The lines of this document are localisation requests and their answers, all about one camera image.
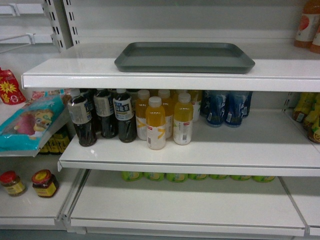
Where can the grey rectangular serving tray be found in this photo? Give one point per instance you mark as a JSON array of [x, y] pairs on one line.
[[184, 57]]

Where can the orange juice bottle front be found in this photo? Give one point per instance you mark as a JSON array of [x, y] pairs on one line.
[[156, 123]]

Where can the orange juice bottle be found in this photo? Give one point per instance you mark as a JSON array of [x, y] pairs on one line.
[[308, 24], [141, 105], [156, 123], [167, 103]]

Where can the orange juice bottle back middle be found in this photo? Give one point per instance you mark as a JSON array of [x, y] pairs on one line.
[[167, 103]]

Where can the yellow juice bottle right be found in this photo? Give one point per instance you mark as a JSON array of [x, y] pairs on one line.
[[183, 120]]

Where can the orange juice bottle back left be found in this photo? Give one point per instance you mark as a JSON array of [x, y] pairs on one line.
[[141, 105]]

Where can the dark tea bottle blue label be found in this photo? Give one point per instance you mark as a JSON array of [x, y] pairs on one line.
[[127, 131]]

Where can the blue drink bottle left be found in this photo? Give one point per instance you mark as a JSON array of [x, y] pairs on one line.
[[217, 108]]

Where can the dark tea bottle middle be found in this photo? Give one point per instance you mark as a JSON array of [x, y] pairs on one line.
[[105, 110]]

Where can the green can row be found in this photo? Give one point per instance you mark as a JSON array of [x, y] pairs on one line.
[[130, 176]]

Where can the dark tea bottle left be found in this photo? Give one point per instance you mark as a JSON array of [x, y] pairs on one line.
[[81, 118]]

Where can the white lower shelf board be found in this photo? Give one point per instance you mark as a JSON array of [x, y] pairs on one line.
[[205, 208]]

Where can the white shelf board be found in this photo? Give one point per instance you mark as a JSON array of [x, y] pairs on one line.
[[205, 208], [267, 143], [278, 68]]

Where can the white middle shelf board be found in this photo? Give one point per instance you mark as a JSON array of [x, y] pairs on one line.
[[267, 143]]

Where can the white slotted shelf upright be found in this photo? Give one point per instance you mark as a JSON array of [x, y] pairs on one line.
[[69, 9]]

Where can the white upper shelf board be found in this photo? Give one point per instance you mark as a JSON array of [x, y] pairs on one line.
[[278, 68]]

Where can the red lid sauce jar right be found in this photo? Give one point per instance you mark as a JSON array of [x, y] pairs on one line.
[[45, 183]]

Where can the red lid sauce jar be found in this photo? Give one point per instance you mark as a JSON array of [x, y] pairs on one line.
[[45, 183], [12, 183]]

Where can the teal snack bag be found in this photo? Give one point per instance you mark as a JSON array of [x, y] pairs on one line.
[[30, 127]]

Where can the yellow tea bottles right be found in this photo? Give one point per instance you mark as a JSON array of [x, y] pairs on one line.
[[307, 112]]

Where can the red snack pouch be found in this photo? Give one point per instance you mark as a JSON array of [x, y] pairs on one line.
[[10, 92]]

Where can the red lid sauce jar left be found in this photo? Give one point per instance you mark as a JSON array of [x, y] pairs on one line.
[[12, 183]]

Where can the orange juice bottle top right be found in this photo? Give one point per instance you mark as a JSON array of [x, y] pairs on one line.
[[308, 24]]

